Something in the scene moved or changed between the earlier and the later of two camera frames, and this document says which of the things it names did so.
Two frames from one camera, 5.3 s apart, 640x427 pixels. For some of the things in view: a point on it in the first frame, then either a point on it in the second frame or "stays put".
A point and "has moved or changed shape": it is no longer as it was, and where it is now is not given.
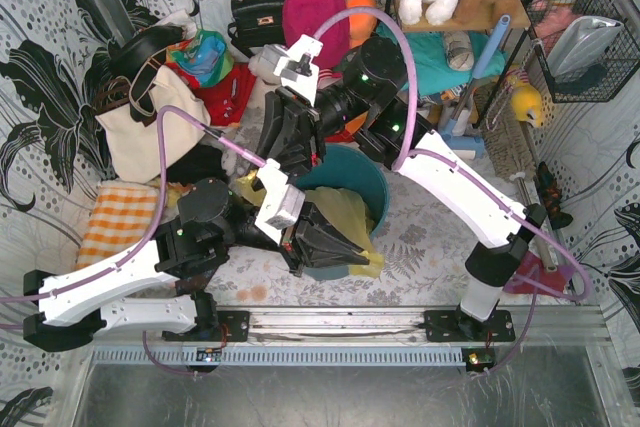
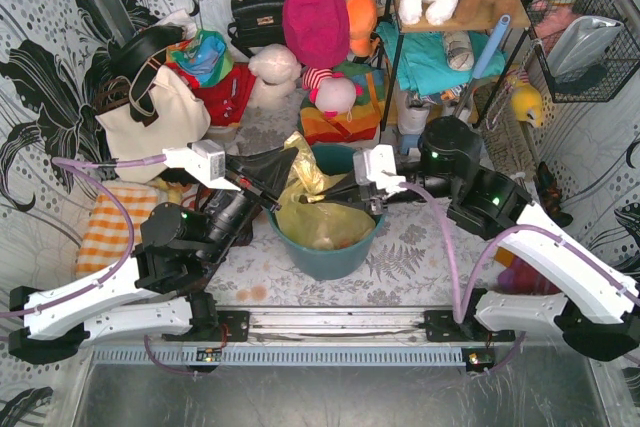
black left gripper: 291,250 → 250,186
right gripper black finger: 292,146 → 347,190
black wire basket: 587,45 stays put
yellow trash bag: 342,209 has moved or changed shape
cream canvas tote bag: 134,149 stays put
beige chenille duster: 507,139 stays put
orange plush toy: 361,27 stays put
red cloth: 227,98 stays put
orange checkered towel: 121,218 stays put
